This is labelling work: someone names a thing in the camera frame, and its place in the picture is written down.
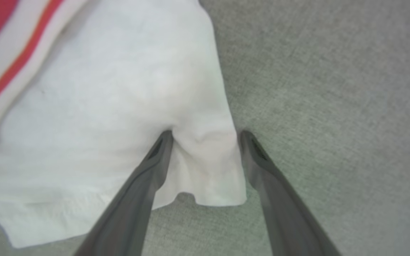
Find grey fabric sofa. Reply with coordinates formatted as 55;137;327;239
0;0;410;256

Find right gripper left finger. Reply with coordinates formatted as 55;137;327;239
73;130;174;256

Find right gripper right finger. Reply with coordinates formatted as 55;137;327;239
239;130;341;256

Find red and white shirt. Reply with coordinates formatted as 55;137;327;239
0;0;247;249

